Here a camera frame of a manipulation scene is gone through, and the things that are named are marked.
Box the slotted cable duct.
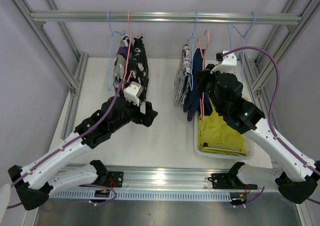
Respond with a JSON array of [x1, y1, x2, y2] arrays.
[[50, 188, 245, 202]]

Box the white plastic basket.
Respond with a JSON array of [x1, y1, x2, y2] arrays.
[[193, 114, 254, 160]]

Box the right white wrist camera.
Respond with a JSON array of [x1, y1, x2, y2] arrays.
[[210, 51, 237, 74]]

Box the yellow-green trousers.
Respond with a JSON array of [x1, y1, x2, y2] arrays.
[[196, 111, 248, 157]]

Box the pink wire hanger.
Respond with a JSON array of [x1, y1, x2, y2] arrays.
[[197, 30, 210, 122], [121, 10, 143, 91]]

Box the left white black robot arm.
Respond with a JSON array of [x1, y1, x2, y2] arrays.
[[8, 96, 158, 210]]

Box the white newspaper print trousers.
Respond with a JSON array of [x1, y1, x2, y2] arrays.
[[173, 44, 192, 105]]

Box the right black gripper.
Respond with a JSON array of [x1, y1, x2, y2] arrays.
[[195, 64, 227, 114]]

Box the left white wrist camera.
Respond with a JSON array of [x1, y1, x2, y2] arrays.
[[123, 81, 143, 106]]

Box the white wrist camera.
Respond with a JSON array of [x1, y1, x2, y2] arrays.
[[123, 81, 143, 106], [210, 51, 237, 74]]

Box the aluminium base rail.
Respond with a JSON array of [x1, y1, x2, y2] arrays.
[[31, 164, 305, 192]]

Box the purple grey patterned trousers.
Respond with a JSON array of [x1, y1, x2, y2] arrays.
[[113, 34, 130, 90]]

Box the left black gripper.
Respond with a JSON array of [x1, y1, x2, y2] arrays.
[[109, 90, 157, 134]]

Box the navy blue trousers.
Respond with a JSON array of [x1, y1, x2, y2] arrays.
[[183, 48, 205, 121]]

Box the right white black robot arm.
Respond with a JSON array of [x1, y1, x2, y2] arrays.
[[196, 66, 320, 204]]

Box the light blue wire hanger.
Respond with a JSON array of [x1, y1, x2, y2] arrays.
[[107, 10, 126, 91], [231, 11, 257, 76]]

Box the aluminium frame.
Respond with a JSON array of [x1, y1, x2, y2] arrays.
[[0, 0, 320, 176]]

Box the black white floral trousers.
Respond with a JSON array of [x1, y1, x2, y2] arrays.
[[129, 36, 149, 102]]

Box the aluminium hanging rail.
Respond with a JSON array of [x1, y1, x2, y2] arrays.
[[30, 10, 302, 26]]

